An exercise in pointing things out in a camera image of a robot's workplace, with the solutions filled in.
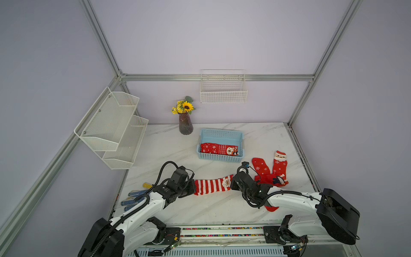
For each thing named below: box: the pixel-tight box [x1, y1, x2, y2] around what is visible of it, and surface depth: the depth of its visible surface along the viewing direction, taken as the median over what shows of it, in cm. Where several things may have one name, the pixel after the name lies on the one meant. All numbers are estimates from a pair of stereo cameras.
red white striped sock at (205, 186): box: [193, 174, 234, 196], surface depth 89 cm
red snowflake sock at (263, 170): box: [251, 157, 277, 186], surface depth 97 cm
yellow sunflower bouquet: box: [171, 95, 196, 115], surface depth 100 cm
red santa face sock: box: [272, 150, 289, 187], surface depth 98 cm
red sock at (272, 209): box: [264, 206, 280, 213], surface depth 82 cm
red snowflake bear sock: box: [200, 142, 240, 156], surface depth 106 cm
